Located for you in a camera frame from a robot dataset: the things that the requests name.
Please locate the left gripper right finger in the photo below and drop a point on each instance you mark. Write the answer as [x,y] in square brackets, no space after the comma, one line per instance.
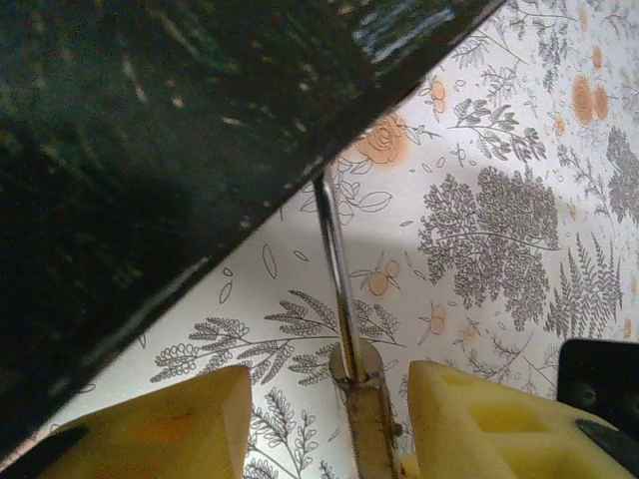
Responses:
[489,439]

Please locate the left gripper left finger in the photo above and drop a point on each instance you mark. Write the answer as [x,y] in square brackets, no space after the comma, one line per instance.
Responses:
[175,434]

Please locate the floral tablecloth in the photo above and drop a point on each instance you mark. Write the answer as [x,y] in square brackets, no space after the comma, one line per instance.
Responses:
[499,224]

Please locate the starry night print box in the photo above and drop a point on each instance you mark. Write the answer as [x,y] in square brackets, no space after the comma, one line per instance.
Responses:
[150,149]

